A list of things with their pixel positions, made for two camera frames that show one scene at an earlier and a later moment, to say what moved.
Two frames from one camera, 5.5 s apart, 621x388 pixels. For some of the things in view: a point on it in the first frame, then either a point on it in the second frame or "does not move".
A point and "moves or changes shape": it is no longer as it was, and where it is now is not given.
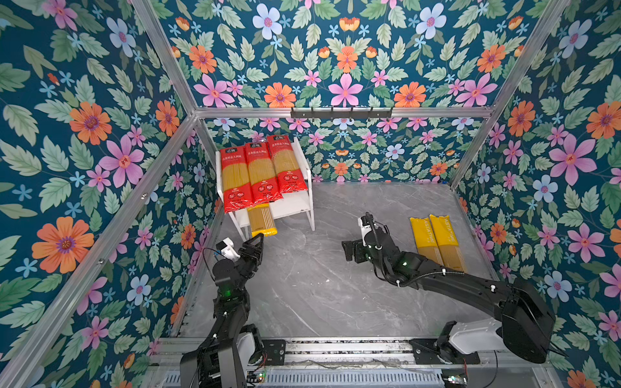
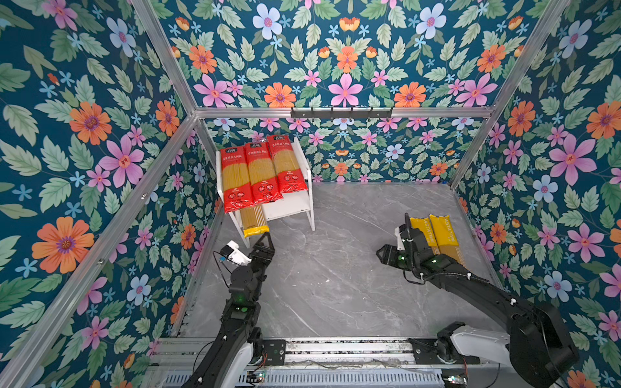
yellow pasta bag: x=448 y=243 does not move
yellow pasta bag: x=261 y=221 moves or changes shape
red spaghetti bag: x=236 y=184 does not move
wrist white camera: x=364 y=229 → x=398 y=230
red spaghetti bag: x=286 y=166 does not move
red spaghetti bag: x=264 y=183 does not move
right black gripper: x=357 y=247 → x=387 y=255
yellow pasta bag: x=425 y=240 does not move
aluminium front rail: x=509 y=353 does not move
